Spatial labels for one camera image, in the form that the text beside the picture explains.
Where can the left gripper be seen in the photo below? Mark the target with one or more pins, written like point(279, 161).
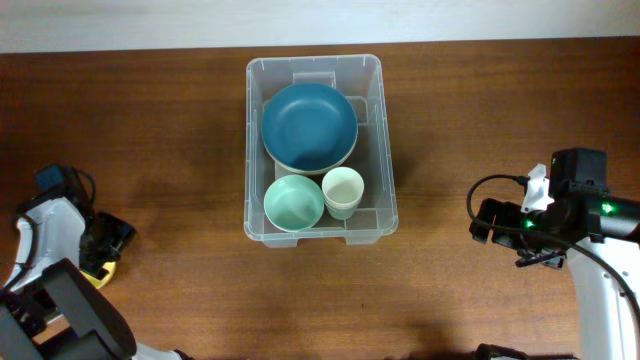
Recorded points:
point(95, 261)

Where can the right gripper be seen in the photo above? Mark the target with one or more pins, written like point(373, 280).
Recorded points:
point(506, 212)

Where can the yellow small bowl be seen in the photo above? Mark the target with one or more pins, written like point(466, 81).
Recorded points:
point(103, 277)

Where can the mint green small bowl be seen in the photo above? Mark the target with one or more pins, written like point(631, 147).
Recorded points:
point(294, 203)

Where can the pale yellow large bowl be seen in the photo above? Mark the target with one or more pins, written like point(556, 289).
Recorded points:
point(345, 162)

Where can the cream plastic cup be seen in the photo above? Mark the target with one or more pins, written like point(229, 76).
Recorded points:
point(342, 187)

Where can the blue large bowl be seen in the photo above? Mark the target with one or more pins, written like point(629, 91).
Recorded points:
point(309, 128)

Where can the mint green plastic cup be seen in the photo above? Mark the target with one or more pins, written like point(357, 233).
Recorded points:
point(341, 213)

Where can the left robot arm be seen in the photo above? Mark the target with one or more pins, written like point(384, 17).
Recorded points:
point(51, 306)

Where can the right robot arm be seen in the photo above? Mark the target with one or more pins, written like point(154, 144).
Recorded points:
point(568, 218)

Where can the clear plastic storage container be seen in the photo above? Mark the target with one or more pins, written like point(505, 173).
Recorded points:
point(359, 77)

